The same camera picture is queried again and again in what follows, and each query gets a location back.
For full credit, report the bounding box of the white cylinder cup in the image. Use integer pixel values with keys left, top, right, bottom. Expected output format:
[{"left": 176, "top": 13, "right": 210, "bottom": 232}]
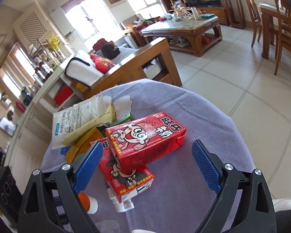
[{"left": 78, "top": 192, "right": 98, "bottom": 214}]

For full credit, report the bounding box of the red pillow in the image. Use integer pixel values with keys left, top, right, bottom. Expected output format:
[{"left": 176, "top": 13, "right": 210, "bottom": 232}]
[{"left": 90, "top": 54, "right": 115, "bottom": 74}]

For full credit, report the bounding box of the red cartoon milk carton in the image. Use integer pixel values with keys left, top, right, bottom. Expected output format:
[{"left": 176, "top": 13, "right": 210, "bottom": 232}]
[{"left": 106, "top": 111, "right": 187, "bottom": 174}]

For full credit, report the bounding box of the yellow foil snack wrapper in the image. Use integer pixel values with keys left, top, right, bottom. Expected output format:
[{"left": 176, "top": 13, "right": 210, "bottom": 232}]
[{"left": 66, "top": 127, "right": 104, "bottom": 163}]

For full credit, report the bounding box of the white printed plastic bag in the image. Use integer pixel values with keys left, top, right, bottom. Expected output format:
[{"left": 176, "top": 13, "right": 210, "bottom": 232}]
[{"left": 51, "top": 93, "right": 106, "bottom": 149}]

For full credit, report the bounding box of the wooden dining table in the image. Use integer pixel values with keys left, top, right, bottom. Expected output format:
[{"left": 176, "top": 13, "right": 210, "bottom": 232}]
[{"left": 258, "top": 3, "right": 279, "bottom": 59}]

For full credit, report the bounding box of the white open shelf unit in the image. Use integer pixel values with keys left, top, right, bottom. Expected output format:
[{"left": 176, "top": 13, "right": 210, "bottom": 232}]
[{"left": 31, "top": 55, "right": 83, "bottom": 114}]

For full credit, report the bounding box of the purple floral tablecloth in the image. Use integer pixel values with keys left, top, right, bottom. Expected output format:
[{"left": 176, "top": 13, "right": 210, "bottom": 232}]
[{"left": 86, "top": 79, "right": 255, "bottom": 232}]

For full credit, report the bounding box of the red box on shelf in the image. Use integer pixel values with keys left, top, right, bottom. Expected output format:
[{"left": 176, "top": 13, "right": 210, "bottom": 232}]
[{"left": 54, "top": 85, "right": 73, "bottom": 105}]

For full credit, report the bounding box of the tall wooden plant stand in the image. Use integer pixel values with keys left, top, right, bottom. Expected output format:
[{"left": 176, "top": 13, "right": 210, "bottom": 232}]
[{"left": 224, "top": 0, "right": 246, "bottom": 30}]

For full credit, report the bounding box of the green chewing gum pack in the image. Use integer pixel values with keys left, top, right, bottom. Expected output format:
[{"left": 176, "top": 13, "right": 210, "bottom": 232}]
[{"left": 97, "top": 113, "right": 134, "bottom": 137}]

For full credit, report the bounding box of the wooden dining chair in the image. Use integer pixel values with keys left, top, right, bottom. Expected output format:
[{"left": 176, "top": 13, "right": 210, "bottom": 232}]
[{"left": 274, "top": 0, "right": 291, "bottom": 75}]

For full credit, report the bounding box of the blue snack wrapper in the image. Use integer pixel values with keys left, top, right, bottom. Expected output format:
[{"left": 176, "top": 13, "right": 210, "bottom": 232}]
[{"left": 60, "top": 146, "right": 71, "bottom": 155}]

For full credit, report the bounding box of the wooden coffee table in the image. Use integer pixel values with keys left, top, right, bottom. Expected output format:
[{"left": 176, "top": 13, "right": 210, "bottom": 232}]
[{"left": 141, "top": 16, "right": 222, "bottom": 57}]

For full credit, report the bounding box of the red drink carton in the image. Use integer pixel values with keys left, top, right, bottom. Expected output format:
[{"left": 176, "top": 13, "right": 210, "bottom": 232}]
[{"left": 99, "top": 138, "right": 155, "bottom": 203}]

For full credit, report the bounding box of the wooden sofa with cushions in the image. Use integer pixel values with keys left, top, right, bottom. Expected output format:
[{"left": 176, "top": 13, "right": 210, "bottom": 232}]
[{"left": 71, "top": 37, "right": 182, "bottom": 100}]

